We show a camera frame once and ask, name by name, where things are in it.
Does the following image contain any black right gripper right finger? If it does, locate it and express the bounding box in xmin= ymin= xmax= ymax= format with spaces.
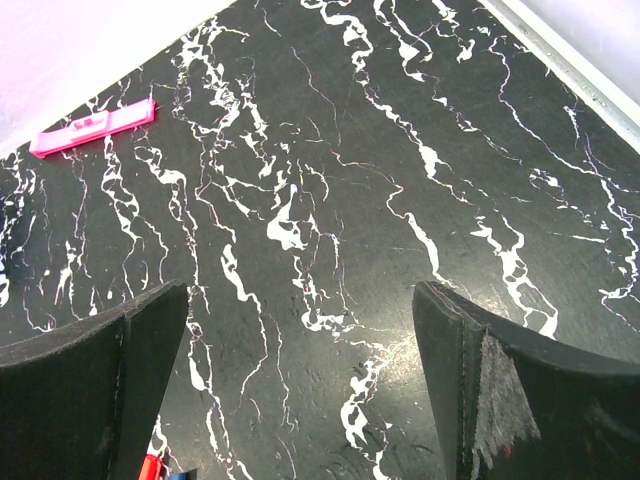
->
xmin=412 ymin=282 xmax=639 ymax=479

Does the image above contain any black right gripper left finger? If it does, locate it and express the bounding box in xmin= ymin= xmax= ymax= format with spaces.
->
xmin=1 ymin=282 xmax=188 ymax=479

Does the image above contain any orange red pen cap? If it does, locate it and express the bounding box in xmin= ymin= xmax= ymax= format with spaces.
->
xmin=138 ymin=454 xmax=164 ymax=480

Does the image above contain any blue pen cap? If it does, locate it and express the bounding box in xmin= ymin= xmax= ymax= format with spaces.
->
xmin=167 ymin=468 xmax=197 ymax=480

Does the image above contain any pink plastic clip bar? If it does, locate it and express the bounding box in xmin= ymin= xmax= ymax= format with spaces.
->
xmin=29 ymin=98 xmax=156 ymax=159

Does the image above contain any aluminium frame rail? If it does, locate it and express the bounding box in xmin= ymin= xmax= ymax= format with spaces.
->
xmin=482 ymin=1 xmax=639 ymax=150

